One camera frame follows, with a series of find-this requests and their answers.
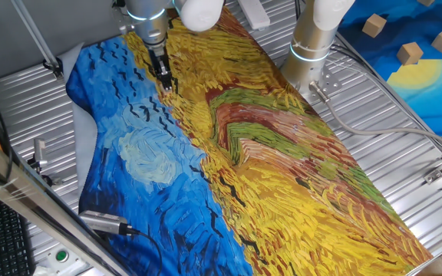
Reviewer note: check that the silver cylindrical camera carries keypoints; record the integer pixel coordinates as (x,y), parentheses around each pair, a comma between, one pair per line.
(102,222)

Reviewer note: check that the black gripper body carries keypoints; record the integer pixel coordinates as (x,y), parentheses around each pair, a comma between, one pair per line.
(157,59)

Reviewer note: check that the metal frame beam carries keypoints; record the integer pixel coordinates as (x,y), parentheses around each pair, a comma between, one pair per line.
(33,199)

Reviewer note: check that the grey box with green button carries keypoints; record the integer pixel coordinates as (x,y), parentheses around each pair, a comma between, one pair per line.
(61,257)

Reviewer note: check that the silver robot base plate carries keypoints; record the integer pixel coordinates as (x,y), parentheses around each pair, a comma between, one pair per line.
(330,84)

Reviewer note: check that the white power strip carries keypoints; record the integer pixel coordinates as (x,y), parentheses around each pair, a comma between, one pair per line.
(254,13)

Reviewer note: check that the blue cloth with yellow sun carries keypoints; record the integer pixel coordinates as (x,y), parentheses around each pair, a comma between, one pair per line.
(428,88)

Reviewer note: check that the thin metal rod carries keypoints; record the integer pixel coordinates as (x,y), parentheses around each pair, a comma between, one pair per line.
(33,38)

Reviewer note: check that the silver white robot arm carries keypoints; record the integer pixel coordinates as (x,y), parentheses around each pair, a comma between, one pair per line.
(313,38)

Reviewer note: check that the painted wheatfield cloth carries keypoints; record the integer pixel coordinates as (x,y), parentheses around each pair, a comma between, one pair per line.
(282,172)

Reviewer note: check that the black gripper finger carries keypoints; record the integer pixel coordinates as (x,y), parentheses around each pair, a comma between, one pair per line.
(170,80)
(162,78)

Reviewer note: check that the black keyboard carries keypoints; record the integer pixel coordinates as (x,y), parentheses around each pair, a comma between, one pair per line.
(6,237)

